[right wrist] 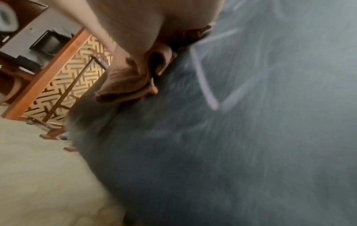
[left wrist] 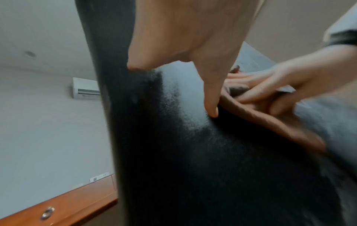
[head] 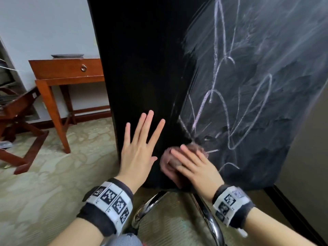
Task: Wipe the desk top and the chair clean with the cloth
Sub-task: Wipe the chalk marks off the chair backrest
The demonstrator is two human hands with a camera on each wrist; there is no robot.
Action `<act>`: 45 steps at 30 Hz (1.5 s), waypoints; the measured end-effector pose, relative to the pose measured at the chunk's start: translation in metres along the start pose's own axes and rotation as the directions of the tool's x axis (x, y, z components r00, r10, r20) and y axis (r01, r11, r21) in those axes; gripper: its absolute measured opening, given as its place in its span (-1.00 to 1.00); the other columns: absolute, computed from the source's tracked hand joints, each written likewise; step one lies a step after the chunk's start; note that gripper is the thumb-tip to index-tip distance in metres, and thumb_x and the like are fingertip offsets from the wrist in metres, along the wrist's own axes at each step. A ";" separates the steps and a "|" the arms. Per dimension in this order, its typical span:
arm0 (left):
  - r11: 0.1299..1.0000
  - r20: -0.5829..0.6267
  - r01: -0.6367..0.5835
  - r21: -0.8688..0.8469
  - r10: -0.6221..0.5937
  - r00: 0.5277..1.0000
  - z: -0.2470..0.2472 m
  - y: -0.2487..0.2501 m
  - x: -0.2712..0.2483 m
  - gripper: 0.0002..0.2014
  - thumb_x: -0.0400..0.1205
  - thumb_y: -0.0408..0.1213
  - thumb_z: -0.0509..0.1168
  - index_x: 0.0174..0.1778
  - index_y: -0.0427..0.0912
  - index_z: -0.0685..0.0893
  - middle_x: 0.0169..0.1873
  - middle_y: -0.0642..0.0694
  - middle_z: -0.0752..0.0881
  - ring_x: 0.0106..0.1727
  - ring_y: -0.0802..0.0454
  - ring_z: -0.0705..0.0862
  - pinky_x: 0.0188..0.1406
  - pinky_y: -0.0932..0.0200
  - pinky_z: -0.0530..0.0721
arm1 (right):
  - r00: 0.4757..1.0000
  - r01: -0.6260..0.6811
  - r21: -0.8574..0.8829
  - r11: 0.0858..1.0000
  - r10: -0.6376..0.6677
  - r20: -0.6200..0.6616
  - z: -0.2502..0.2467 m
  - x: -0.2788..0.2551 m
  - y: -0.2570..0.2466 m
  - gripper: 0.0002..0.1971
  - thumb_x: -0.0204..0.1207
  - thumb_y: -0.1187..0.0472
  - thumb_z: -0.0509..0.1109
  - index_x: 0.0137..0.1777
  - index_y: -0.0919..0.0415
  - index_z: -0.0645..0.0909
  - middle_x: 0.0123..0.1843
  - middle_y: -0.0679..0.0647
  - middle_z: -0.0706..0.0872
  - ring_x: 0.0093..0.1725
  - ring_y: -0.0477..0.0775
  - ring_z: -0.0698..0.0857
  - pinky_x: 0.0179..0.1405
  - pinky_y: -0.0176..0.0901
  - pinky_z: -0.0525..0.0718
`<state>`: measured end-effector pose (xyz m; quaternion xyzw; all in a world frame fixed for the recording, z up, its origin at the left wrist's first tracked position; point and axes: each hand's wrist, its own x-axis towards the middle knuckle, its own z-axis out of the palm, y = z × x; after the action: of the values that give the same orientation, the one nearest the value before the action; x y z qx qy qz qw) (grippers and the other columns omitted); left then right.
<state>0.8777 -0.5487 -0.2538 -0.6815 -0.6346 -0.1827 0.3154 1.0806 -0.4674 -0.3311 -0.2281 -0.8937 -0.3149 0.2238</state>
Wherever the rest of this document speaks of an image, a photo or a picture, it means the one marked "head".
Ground person's right hand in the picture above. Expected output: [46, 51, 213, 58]
[170, 144, 226, 203]

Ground brown cleaning cloth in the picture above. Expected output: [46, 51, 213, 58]
[159, 142, 210, 189]

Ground person's left hand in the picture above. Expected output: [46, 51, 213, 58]
[114, 110, 166, 194]

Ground black leather chair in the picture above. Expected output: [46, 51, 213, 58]
[86, 0, 328, 246]

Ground black wristband with marker tags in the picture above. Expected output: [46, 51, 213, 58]
[212, 184, 256, 230]
[76, 178, 135, 238]

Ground dark wooden baseboard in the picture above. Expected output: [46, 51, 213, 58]
[263, 186, 328, 246]
[25, 110, 112, 130]

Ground red wooden rack black straps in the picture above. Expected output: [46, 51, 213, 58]
[0, 84, 50, 176]

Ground long white cable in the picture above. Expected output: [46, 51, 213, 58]
[0, 58, 19, 72]

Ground red wooden table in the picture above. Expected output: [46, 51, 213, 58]
[28, 57, 106, 154]

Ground round grey metal tray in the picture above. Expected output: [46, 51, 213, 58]
[51, 53, 85, 59]

